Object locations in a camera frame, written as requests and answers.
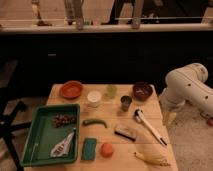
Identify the dark maroon bowl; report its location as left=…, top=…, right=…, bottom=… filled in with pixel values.
left=133, top=82, right=153, bottom=101

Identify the orange ball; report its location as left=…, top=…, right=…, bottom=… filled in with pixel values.
left=100, top=143, right=114, bottom=158

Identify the red bowl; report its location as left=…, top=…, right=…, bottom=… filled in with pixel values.
left=59, top=80, right=83, bottom=99

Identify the black and grey brush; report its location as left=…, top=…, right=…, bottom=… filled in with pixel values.
left=114, top=125, right=137, bottom=141

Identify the teal sponge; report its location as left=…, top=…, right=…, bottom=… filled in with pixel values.
left=81, top=138, right=97, bottom=161

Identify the bunch of red grapes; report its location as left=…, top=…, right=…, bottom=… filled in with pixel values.
left=53, top=115, right=76, bottom=128

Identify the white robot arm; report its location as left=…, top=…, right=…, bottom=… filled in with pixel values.
left=159, top=63, right=213, bottom=126

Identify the clear tube in tray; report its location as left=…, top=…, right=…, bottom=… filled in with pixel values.
left=30, top=143, right=38, bottom=162

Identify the white handled spatula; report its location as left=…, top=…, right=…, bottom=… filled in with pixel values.
left=134, top=109, right=167, bottom=146

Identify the small metal cup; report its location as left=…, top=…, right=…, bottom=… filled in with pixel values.
left=120, top=95, right=132, bottom=111

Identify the black chair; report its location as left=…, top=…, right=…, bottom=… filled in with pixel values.
left=0, top=59, right=33, bottom=171

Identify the light green cup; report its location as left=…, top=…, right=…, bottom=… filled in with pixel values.
left=106, top=84, right=117, bottom=98

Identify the white cup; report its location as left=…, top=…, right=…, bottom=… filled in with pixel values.
left=87, top=91, right=102, bottom=107

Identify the green plastic tray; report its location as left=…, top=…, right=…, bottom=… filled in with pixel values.
left=21, top=104, right=80, bottom=167

